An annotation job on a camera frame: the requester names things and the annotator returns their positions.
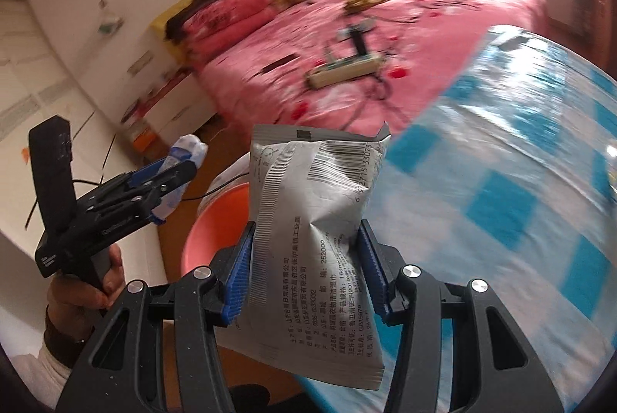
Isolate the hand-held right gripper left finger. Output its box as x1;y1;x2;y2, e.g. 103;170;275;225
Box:
55;220;256;413

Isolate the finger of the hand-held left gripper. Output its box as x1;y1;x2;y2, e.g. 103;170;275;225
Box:
143;186;186;223
128;157;199;193

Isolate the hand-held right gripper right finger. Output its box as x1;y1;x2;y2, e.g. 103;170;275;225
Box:
357;219;565;413

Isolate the white blue plastic packet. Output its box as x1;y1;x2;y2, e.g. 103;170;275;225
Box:
153;134;209;221

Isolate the pink plastic bucket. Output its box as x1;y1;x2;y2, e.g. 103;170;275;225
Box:
180;150;256;281

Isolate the grey foil pouch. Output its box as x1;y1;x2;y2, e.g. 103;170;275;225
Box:
231;121;391;392

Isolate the person's left hand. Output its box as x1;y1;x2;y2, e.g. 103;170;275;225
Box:
47;243;125;323

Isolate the white nightstand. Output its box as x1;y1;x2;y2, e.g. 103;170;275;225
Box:
118;49;217;148

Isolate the blue white checked tablecloth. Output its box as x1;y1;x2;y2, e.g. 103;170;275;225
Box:
299;25;617;413

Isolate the pink pillow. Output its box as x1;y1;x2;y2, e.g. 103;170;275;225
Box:
180;0;285;57

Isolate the bed with pink sheet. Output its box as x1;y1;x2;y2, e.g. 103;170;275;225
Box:
166;0;548;137

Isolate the white power strip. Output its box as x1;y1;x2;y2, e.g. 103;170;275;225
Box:
303;54;389;88

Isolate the black charger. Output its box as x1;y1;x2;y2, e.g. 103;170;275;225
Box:
337;20;374;57

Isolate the green white wall fixture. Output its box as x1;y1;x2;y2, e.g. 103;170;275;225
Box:
96;0;123;38

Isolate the black cable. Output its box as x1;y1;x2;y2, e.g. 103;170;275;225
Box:
337;71;410;129

